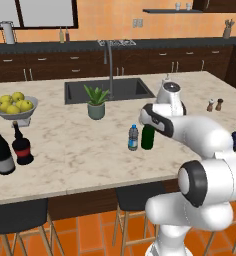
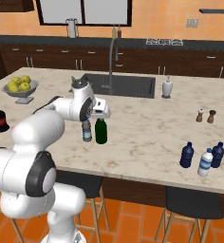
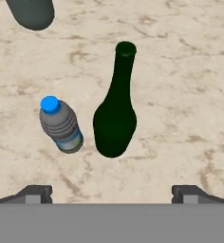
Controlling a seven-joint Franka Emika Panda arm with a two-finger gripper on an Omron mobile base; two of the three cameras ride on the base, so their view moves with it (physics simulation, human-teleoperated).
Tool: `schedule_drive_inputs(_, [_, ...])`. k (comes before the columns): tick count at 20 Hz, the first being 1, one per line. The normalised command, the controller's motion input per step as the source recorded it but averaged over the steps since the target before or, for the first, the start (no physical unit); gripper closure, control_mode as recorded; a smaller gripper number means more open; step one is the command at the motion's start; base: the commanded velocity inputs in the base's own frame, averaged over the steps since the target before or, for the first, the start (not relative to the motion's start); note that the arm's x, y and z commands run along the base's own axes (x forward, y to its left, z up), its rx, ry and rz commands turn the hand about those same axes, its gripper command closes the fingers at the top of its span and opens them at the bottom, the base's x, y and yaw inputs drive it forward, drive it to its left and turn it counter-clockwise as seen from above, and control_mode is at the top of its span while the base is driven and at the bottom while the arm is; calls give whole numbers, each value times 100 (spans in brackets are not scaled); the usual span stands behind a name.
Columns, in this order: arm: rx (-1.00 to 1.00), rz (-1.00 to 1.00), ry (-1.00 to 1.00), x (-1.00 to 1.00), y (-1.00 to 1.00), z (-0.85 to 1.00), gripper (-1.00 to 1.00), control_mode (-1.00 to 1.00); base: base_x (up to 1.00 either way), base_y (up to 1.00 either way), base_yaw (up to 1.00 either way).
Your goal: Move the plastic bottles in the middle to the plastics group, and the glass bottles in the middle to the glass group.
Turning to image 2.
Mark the black seat wooden stool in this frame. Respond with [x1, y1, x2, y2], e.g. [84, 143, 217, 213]
[154, 185, 224, 243]
[0, 186, 26, 243]
[54, 170, 111, 243]

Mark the green glass bottle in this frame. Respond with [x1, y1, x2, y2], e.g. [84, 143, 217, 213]
[95, 118, 108, 145]

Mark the brown shaker white top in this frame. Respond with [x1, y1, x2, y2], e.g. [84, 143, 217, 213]
[196, 108, 205, 123]

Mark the brown shaker dark top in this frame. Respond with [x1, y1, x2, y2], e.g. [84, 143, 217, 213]
[207, 109, 217, 124]

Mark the white soap dispenser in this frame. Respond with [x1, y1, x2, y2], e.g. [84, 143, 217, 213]
[161, 75, 174, 100]

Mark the grey jug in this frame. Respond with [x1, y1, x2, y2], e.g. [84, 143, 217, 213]
[65, 18, 79, 39]

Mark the dark blue plastic bottle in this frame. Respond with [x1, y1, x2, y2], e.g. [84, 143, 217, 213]
[211, 140, 224, 169]
[179, 140, 196, 169]

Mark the clear plastic bottle blue label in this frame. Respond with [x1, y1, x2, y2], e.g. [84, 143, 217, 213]
[82, 120, 94, 143]

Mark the dark wall shelf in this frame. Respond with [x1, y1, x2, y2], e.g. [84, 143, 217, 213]
[198, 8, 224, 15]

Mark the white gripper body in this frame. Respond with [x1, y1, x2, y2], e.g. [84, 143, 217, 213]
[90, 105, 112, 121]

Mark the black framed window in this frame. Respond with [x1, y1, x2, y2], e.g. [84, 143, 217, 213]
[35, 0, 133, 28]

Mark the dark sink basin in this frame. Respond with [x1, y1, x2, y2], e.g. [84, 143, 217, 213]
[81, 72, 157, 100]

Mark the dark wall cupboard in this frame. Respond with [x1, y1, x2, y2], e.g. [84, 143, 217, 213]
[0, 0, 35, 13]

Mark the grey arched tap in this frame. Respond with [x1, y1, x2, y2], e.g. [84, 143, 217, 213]
[101, 37, 120, 96]

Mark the grey wall socket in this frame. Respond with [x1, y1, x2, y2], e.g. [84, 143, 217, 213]
[185, 18, 199, 29]

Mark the dark wooden cupboard run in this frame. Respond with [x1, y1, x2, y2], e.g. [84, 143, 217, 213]
[0, 33, 224, 85]

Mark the white plastic bottle blue label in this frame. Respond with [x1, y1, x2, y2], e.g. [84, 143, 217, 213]
[196, 147, 215, 178]

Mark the grey fruit bowl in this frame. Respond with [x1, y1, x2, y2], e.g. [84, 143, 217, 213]
[2, 79, 40, 105]

